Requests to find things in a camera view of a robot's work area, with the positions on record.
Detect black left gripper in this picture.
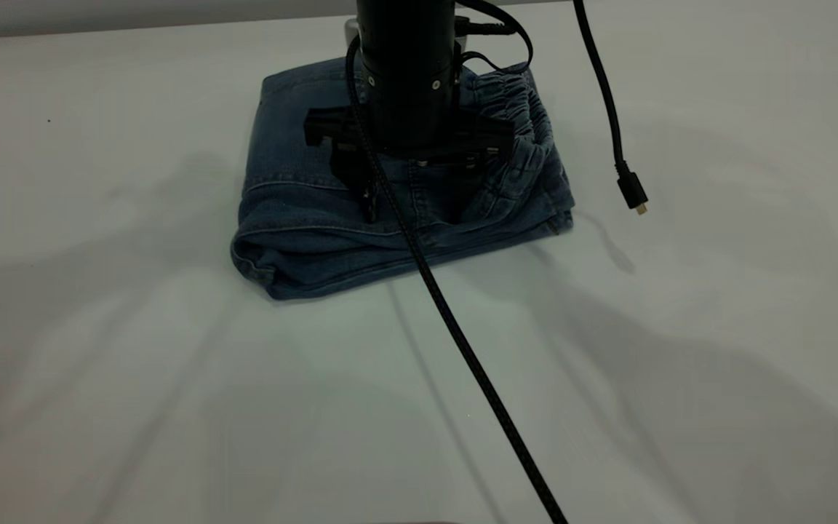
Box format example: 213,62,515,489
305,69,516,223

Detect blue denim pants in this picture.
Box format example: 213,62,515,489
230,58,575,301

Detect black braided camera cable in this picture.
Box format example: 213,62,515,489
345,0,569,524

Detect black cable with USB plug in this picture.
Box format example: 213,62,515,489
573,0,650,217

